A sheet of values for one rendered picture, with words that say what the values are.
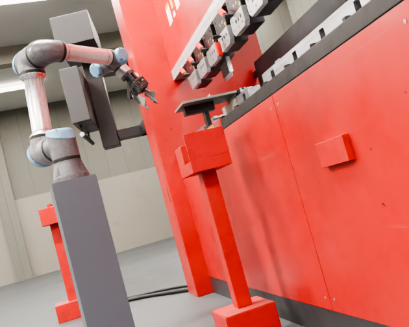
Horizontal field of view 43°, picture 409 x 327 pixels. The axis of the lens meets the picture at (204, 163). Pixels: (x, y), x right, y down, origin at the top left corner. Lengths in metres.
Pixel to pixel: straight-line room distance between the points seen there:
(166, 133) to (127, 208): 8.21
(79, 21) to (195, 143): 1.81
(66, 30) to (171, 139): 0.99
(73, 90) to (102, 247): 1.51
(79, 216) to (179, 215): 1.17
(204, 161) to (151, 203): 9.58
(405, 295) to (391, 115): 0.45
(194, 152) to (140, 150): 9.70
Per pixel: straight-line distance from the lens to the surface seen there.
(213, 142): 1.97
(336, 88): 1.39
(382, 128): 1.27
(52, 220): 3.84
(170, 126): 3.26
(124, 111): 11.75
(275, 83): 1.70
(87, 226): 2.14
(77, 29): 3.55
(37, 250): 11.18
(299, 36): 2.88
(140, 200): 11.46
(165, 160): 3.21
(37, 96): 2.40
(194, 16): 2.72
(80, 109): 3.39
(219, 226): 2.01
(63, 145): 2.20
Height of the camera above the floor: 0.54
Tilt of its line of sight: 4 degrees up
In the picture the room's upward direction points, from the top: 15 degrees counter-clockwise
